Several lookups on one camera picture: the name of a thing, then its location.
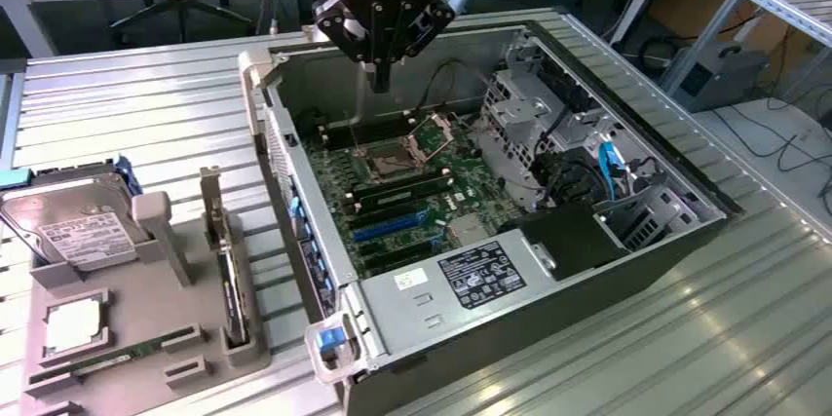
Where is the grey control box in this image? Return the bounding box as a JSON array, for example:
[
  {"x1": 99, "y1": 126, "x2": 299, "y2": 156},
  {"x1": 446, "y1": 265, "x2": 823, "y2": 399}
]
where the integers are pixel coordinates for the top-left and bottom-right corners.
[{"x1": 675, "y1": 40, "x2": 772, "y2": 113}]

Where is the black RAM slot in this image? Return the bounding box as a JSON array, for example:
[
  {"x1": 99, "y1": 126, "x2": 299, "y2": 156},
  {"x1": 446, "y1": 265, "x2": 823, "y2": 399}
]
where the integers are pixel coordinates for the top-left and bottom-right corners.
[
  {"x1": 323, "y1": 127, "x2": 418, "y2": 152},
  {"x1": 343, "y1": 168, "x2": 447, "y2": 196},
  {"x1": 319, "y1": 116, "x2": 412, "y2": 140}
]

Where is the black expansion slot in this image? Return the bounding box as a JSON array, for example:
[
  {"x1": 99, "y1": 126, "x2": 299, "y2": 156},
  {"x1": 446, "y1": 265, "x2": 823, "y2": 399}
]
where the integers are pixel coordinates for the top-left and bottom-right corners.
[
  {"x1": 362, "y1": 252, "x2": 439, "y2": 277},
  {"x1": 358, "y1": 239, "x2": 435, "y2": 261}
]

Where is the black plastic air shroud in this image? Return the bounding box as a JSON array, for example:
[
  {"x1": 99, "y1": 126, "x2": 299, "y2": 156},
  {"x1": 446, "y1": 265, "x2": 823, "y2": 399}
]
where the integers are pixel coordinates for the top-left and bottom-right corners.
[{"x1": 496, "y1": 201, "x2": 632, "y2": 284}]

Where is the blue wire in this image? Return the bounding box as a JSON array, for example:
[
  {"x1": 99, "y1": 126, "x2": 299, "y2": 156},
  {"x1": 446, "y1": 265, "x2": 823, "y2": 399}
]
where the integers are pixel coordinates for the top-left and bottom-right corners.
[{"x1": 596, "y1": 140, "x2": 630, "y2": 203}]

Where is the silver CPU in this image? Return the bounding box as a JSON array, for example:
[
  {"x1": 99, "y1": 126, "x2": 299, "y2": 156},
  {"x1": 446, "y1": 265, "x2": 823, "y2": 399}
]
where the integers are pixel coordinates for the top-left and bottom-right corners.
[{"x1": 43, "y1": 299, "x2": 110, "y2": 354}]

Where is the silver perforated drive cage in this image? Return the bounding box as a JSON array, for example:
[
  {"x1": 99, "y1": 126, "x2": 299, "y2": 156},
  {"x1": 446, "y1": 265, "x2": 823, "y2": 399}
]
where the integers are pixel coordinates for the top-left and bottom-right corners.
[{"x1": 478, "y1": 33, "x2": 630, "y2": 212}]

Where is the silver hard disk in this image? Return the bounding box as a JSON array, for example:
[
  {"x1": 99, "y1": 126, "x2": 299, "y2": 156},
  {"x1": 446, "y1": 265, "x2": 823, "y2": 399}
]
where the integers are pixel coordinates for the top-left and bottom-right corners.
[{"x1": 0, "y1": 176, "x2": 142, "y2": 271}]

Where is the silver disk bay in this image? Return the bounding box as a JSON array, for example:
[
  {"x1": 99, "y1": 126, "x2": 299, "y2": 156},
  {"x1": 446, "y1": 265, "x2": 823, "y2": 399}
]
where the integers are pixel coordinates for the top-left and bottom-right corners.
[{"x1": 595, "y1": 184, "x2": 727, "y2": 254}]

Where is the green graphics card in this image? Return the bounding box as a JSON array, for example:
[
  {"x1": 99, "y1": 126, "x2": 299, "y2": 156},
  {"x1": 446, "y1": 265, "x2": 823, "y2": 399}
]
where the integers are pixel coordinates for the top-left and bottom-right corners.
[{"x1": 198, "y1": 166, "x2": 255, "y2": 347}]

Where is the green motherboard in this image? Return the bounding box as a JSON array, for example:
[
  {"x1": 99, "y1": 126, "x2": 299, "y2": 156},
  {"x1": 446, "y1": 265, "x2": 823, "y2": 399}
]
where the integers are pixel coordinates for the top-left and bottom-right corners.
[{"x1": 302, "y1": 111, "x2": 528, "y2": 281}]

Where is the blue expansion slot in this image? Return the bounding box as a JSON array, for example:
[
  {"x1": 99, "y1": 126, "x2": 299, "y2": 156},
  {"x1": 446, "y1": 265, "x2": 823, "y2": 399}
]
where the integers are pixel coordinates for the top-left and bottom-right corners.
[
  {"x1": 354, "y1": 218, "x2": 436, "y2": 243},
  {"x1": 348, "y1": 205, "x2": 431, "y2": 233}
]

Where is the thin locking lever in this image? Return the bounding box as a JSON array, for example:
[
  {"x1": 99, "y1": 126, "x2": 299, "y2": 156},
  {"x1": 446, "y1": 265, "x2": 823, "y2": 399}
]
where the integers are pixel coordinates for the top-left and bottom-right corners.
[{"x1": 347, "y1": 113, "x2": 366, "y2": 157}]

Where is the metal socket cover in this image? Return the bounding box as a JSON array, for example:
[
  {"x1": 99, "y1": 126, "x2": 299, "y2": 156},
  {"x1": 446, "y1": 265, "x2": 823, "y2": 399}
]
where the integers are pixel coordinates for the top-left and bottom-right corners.
[{"x1": 402, "y1": 112, "x2": 460, "y2": 164}]

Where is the black wire bundle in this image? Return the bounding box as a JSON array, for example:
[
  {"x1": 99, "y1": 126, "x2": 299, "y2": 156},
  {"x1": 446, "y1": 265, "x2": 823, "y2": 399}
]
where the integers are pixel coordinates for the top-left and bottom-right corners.
[{"x1": 530, "y1": 147, "x2": 606, "y2": 208}]

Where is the bare green RAM stick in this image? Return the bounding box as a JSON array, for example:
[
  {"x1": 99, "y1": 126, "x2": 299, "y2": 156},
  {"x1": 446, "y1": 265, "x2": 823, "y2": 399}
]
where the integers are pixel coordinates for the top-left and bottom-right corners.
[{"x1": 31, "y1": 332, "x2": 196, "y2": 381}]

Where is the open black PC case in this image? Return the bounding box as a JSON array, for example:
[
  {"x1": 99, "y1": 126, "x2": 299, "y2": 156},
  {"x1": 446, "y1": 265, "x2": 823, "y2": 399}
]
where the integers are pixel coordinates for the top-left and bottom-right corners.
[{"x1": 236, "y1": 19, "x2": 747, "y2": 416}]

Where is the silver chipset heatsink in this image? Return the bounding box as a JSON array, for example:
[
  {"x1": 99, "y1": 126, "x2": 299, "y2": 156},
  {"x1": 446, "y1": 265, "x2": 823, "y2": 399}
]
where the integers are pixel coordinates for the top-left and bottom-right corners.
[{"x1": 447, "y1": 213, "x2": 491, "y2": 247}]

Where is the grey parts rack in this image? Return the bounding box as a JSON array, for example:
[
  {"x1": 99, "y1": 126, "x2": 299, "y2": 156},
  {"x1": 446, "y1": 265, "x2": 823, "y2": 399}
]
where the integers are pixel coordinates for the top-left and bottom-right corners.
[{"x1": 19, "y1": 191, "x2": 275, "y2": 416}]

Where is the black office chair base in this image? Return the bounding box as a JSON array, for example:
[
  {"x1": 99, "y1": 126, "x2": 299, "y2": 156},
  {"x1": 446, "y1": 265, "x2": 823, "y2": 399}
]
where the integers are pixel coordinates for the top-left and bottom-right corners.
[{"x1": 107, "y1": 0, "x2": 255, "y2": 45}]

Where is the green RAM stick with label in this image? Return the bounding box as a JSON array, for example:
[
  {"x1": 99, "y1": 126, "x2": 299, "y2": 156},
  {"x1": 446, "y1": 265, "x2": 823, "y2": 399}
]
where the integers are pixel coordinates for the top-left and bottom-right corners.
[{"x1": 355, "y1": 179, "x2": 451, "y2": 208}]

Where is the blue case latch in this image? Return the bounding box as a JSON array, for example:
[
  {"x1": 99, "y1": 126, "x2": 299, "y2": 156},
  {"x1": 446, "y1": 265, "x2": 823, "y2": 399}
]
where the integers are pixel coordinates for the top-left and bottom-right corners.
[{"x1": 315, "y1": 325, "x2": 346, "y2": 354}]

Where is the black looped wire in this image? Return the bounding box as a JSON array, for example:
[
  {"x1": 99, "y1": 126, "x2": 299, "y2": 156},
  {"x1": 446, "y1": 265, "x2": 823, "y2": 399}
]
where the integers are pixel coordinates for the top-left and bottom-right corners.
[{"x1": 415, "y1": 59, "x2": 488, "y2": 115}]

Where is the CPU socket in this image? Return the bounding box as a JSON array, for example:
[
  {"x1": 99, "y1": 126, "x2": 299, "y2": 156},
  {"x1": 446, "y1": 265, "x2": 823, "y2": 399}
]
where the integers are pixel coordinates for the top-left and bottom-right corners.
[{"x1": 360, "y1": 142, "x2": 424, "y2": 181}]

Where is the silver power supply unit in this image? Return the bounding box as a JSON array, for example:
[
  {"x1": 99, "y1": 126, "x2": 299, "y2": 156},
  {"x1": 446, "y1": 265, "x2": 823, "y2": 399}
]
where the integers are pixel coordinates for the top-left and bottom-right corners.
[{"x1": 355, "y1": 228, "x2": 562, "y2": 357}]

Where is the aluminium slat frame table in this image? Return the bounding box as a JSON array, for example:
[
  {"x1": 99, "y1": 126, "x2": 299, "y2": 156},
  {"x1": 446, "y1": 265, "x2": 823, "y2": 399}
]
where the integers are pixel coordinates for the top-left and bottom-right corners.
[{"x1": 659, "y1": 0, "x2": 832, "y2": 110}]

